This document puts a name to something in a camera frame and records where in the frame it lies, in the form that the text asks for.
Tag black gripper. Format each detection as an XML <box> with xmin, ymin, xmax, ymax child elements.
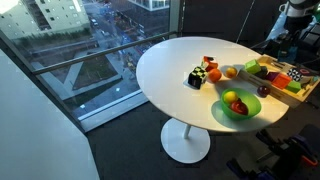
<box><xmin>279</xmin><ymin>12</ymin><xmax>315</xmax><ymax>63</ymax></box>

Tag blue building block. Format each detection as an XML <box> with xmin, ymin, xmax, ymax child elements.
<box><xmin>287</xmin><ymin>46</ymin><xmax>299</xmax><ymax>64</ymax></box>

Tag black white patterned block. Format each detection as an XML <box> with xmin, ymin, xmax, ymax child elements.
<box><xmin>287</xmin><ymin>67</ymin><xmax>304</xmax><ymax>82</ymax></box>

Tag pink outlined block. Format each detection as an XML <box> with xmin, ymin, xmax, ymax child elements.
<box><xmin>298</xmin><ymin>67</ymin><xmax>313</xmax><ymax>76</ymax></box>

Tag purple building block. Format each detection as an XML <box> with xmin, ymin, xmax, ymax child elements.
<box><xmin>265</xmin><ymin>71</ymin><xmax>280</xmax><ymax>83</ymax></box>

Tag orange-red building block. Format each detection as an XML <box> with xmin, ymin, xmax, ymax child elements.
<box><xmin>271</xmin><ymin>73</ymin><xmax>292</xmax><ymax>90</ymax></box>

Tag light grey building block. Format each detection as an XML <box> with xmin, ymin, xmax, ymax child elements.
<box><xmin>298</xmin><ymin>76</ymin><xmax>313</xmax><ymax>86</ymax></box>

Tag lime green building block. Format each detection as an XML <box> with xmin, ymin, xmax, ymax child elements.
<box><xmin>244</xmin><ymin>58</ymin><xmax>262</xmax><ymax>75</ymax></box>

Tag wooden block tray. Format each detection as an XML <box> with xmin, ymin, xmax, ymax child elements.
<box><xmin>237</xmin><ymin>54</ymin><xmax>320</xmax><ymax>108</ymax></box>

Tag dark red toy plum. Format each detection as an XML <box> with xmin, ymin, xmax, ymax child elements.
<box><xmin>257</xmin><ymin>84</ymin><xmax>272</xmax><ymax>98</ymax></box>

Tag orange toy fruit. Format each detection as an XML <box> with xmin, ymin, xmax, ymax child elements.
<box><xmin>225</xmin><ymin>66</ymin><xmax>239</xmax><ymax>79</ymax></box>

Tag green plastic bowl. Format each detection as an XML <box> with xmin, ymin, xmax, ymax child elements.
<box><xmin>220</xmin><ymin>87</ymin><xmax>263</xmax><ymax>122</ymax></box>

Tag yellow toy lemon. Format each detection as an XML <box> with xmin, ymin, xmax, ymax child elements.
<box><xmin>222</xmin><ymin>90</ymin><xmax>239</xmax><ymax>105</ymax></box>

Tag red toy apple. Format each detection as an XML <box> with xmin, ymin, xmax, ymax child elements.
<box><xmin>229</xmin><ymin>98</ymin><xmax>250</xmax><ymax>116</ymax></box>

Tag orange-red round toy fruit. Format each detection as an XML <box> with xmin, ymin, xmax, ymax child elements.
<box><xmin>208</xmin><ymin>68</ymin><xmax>223</xmax><ymax>84</ymax></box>

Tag red green picture cube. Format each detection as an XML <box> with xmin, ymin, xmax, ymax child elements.
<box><xmin>200</xmin><ymin>55</ymin><xmax>219</xmax><ymax>72</ymax></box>

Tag blue orange clamp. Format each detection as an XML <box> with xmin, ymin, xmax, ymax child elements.
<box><xmin>256</xmin><ymin>129</ymin><xmax>319</xmax><ymax>168</ymax></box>

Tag metal window handrail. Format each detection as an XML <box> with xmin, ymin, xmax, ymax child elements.
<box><xmin>32</xmin><ymin>30</ymin><xmax>179</xmax><ymax>76</ymax></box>

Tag white table pedestal base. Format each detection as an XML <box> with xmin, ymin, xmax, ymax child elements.
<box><xmin>160</xmin><ymin>117</ymin><xmax>212</xmax><ymax>165</ymax></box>

